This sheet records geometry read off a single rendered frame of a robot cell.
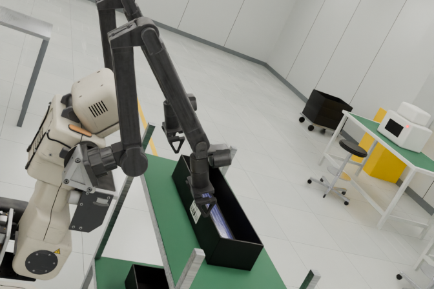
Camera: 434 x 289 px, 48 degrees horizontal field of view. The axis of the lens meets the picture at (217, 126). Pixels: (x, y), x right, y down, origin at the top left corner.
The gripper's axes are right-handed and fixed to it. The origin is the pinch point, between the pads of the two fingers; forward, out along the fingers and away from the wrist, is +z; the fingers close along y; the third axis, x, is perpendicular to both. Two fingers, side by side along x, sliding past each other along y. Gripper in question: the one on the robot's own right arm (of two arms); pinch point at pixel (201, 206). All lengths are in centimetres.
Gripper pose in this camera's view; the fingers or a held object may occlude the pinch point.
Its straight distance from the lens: 162.2
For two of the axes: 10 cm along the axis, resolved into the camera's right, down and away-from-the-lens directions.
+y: -3.0, -4.4, 8.5
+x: -9.5, 1.6, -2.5
